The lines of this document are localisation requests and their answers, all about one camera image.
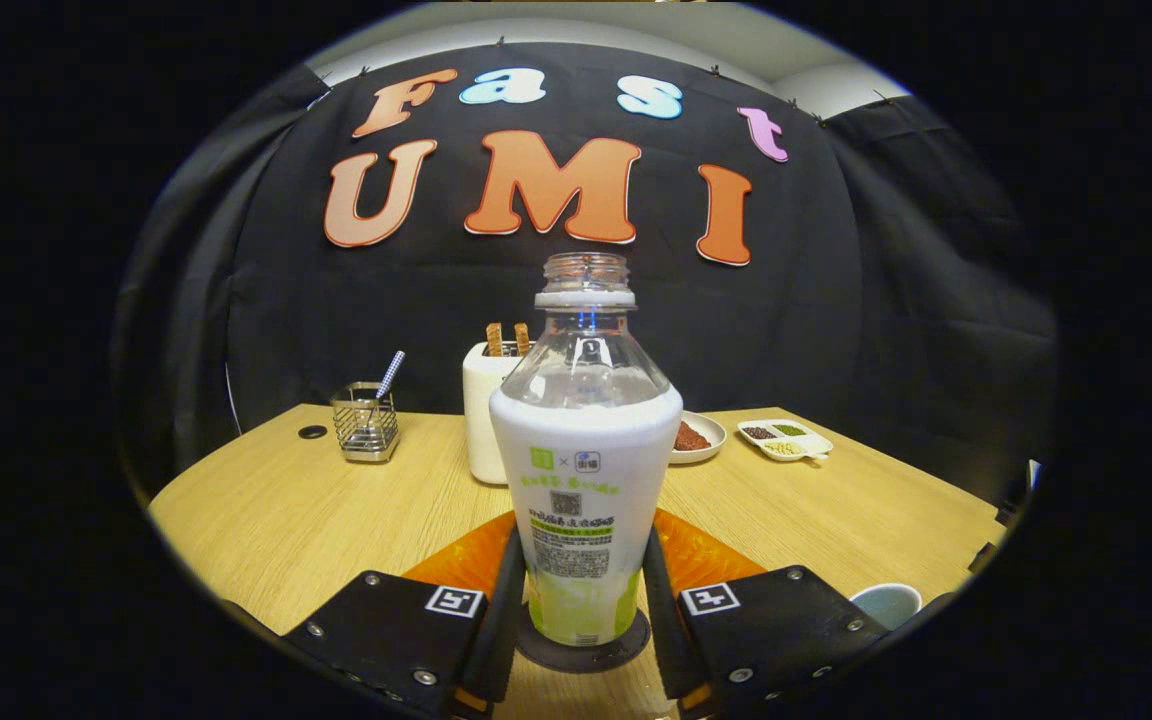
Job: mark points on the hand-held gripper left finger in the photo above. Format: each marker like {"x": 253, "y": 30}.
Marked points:
{"x": 396, "y": 635}

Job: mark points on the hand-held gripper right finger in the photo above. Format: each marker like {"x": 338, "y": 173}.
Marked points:
{"x": 786, "y": 630}

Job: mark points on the white cup with blue inside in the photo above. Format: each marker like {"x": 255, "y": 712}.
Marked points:
{"x": 886, "y": 603}

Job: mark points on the dark brown round coaster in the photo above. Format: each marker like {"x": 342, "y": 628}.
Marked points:
{"x": 541, "y": 657}

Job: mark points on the white green label juice bottle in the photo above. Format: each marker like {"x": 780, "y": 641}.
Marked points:
{"x": 586, "y": 440}

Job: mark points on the wooden table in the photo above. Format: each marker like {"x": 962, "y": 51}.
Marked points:
{"x": 266, "y": 520}

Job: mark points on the white divided dish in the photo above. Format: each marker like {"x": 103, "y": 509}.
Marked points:
{"x": 786, "y": 440}

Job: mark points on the round white plate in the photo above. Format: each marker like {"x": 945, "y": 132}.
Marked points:
{"x": 714, "y": 440}

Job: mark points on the metal mesh utensil holder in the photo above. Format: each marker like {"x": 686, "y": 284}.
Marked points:
{"x": 364, "y": 430}

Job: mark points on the red-brown food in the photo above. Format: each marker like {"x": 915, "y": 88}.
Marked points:
{"x": 691, "y": 437}

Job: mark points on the white toaster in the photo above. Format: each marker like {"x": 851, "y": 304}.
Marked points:
{"x": 484, "y": 420}

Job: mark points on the brown toast slice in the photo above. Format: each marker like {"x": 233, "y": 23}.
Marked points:
{"x": 494, "y": 340}
{"x": 522, "y": 339}

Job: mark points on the black backdrop cloth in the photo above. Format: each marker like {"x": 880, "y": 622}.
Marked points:
{"x": 886, "y": 300}

